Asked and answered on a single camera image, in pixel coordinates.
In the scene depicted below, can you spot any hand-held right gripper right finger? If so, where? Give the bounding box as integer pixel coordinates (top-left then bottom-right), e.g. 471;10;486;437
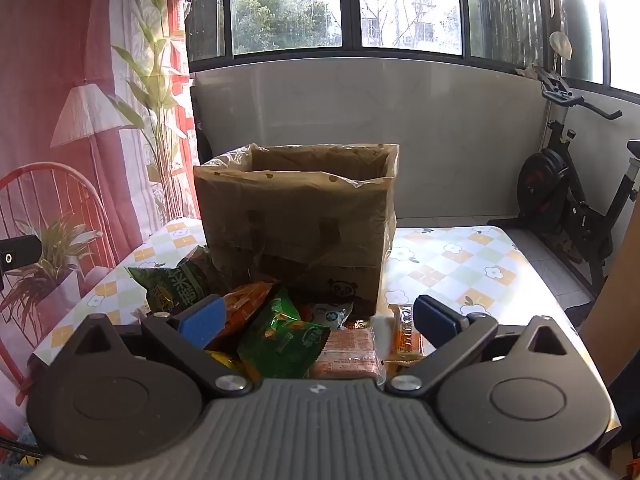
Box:
384;294;572;397

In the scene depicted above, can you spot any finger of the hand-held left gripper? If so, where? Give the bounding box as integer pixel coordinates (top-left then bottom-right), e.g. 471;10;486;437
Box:
0;234;42;272

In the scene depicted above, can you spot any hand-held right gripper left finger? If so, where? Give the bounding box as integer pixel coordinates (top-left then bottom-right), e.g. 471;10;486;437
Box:
65;294;253;397

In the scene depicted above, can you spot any bright green snack packet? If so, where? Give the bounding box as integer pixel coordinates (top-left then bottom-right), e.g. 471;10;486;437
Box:
237;287;331;381

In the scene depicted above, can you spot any white packet with blue print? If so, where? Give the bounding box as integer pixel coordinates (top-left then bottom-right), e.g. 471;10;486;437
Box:
300;301;356;331

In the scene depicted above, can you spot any cardboard box with plastic liner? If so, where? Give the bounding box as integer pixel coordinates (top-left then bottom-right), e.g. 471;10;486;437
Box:
192;142;401;318

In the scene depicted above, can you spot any orange snack bar packet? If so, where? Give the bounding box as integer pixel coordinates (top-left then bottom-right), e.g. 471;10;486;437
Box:
387;302;426;363

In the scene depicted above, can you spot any yellow snack packet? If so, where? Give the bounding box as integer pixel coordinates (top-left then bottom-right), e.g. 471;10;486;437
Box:
205;349;251;376

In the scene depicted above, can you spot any large dark green snack packet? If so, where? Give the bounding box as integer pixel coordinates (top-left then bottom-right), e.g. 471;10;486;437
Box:
125;245;221;313

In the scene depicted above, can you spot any pink snack packet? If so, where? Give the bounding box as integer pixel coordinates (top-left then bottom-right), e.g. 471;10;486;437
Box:
307;327;388;381

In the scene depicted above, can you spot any black exercise bike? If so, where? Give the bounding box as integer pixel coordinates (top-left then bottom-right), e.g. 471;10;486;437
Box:
487;72;640;301

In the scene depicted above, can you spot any beige cloth on sill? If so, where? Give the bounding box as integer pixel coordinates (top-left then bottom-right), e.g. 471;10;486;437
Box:
515;62;551;81

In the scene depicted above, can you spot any white hanging bag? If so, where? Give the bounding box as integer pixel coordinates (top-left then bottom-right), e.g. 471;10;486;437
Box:
547;31;573;58

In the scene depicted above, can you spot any black framed window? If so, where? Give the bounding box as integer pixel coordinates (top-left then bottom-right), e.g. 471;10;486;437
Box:
182;0;640;101

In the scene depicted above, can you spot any printed wall cloth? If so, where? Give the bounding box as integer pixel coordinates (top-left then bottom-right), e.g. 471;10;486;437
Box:
0;0;198;401

